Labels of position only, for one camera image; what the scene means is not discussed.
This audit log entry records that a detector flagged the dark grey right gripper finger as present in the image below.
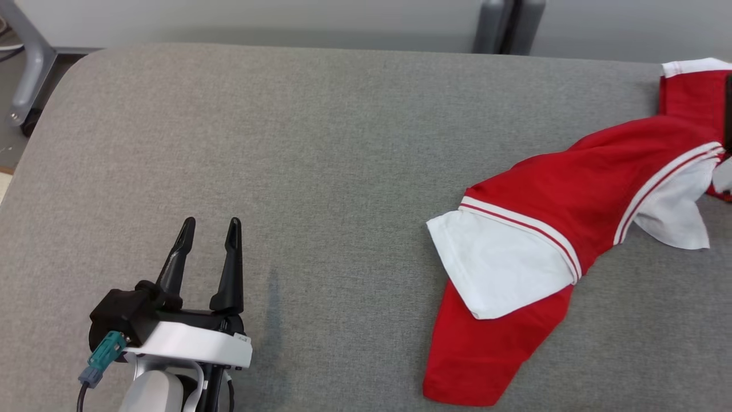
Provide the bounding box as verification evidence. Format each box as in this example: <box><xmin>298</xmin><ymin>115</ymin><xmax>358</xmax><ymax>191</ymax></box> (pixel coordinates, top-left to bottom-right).
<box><xmin>723</xmin><ymin>73</ymin><xmax>732</xmax><ymax>152</ymax></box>

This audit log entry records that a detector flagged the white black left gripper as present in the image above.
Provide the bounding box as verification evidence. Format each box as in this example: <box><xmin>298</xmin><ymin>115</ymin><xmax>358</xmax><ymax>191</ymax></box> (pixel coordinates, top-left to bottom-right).
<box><xmin>123</xmin><ymin>216</ymin><xmax>253</xmax><ymax>370</ymax></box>

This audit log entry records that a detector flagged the red white basketball jersey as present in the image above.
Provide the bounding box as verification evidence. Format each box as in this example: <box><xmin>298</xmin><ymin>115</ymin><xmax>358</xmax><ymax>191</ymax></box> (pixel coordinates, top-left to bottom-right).
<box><xmin>423</xmin><ymin>57</ymin><xmax>732</xmax><ymax>407</ymax></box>

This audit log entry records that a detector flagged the black cable with teal plug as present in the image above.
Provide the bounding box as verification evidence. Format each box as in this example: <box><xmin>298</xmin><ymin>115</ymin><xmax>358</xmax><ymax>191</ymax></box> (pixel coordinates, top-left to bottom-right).
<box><xmin>77</xmin><ymin>331</ymin><xmax>128</xmax><ymax>412</ymax></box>

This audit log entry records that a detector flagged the grey aluminium truss post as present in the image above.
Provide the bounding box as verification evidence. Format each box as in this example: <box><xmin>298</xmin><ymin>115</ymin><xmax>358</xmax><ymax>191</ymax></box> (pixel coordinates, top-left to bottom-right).
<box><xmin>474</xmin><ymin>0</ymin><xmax>545</xmax><ymax>56</ymax></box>

